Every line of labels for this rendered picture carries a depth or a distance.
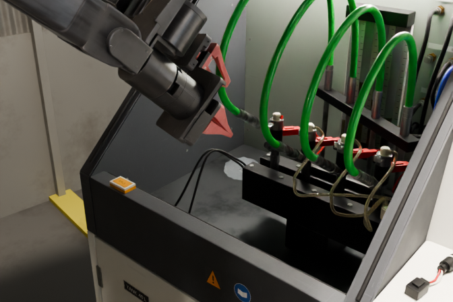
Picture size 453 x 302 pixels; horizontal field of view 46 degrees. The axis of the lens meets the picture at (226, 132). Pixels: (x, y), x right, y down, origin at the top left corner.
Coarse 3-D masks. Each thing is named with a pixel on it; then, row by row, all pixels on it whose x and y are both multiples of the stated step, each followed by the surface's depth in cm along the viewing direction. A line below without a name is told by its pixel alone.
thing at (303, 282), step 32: (96, 192) 118; (128, 192) 112; (96, 224) 123; (128, 224) 113; (160, 224) 105; (192, 224) 101; (160, 256) 109; (192, 256) 102; (224, 256) 95; (256, 256) 93; (192, 288) 105; (224, 288) 98; (256, 288) 92; (288, 288) 87; (320, 288) 85
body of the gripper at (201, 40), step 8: (200, 40) 86; (208, 40) 86; (192, 48) 87; (200, 48) 86; (168, 56) 87; (176, 56) 87; (184, 56) 87; (192, 56) 85; (176, 64) 87; (184, 64) 85; (192, 64) 85
